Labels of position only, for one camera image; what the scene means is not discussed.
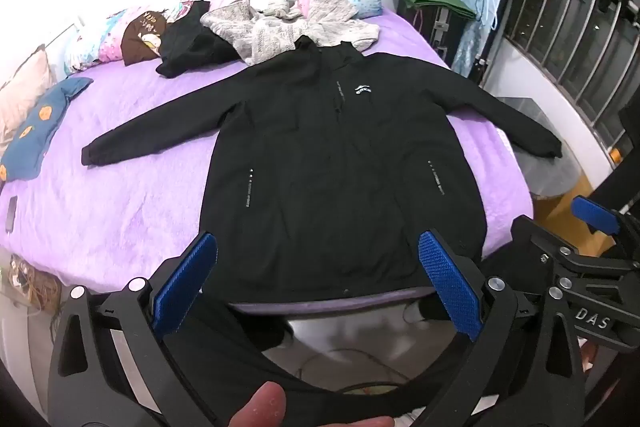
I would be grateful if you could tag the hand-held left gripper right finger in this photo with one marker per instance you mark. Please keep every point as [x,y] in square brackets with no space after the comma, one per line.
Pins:
[450,287]

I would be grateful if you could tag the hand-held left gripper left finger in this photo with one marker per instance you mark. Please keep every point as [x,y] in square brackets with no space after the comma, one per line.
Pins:
[186,284]

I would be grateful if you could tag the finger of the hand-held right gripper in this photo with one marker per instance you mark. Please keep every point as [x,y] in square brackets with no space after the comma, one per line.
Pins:
[590,263]
[595,212]

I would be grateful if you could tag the black jacket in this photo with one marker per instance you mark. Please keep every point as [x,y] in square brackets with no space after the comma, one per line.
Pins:
[325,182]

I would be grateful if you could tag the person's left hand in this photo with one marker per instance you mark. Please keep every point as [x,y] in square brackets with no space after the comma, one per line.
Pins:
[265,407]

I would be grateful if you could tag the person's black pants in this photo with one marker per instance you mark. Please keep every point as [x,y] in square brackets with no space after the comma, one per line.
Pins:
[235,357]

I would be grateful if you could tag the purple bed blanket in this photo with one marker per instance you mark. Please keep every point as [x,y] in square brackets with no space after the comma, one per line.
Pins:
[150,187]

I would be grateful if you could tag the dark slim phone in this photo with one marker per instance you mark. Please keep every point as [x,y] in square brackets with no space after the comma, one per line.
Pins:
[10,214]

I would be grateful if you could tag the blue pillowcase with orange print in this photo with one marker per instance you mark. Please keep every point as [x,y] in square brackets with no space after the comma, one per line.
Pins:
[35,132]

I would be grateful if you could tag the black garment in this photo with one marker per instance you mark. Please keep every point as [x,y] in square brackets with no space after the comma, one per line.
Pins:
[185,47]

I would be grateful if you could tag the brown printed garment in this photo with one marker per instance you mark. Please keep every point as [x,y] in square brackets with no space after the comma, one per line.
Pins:
[137,39]

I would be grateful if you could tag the beige pillow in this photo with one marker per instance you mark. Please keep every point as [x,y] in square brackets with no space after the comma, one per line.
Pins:
[20,92]

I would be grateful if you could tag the grey knit sweater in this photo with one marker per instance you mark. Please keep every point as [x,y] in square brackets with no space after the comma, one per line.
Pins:
[280,32]

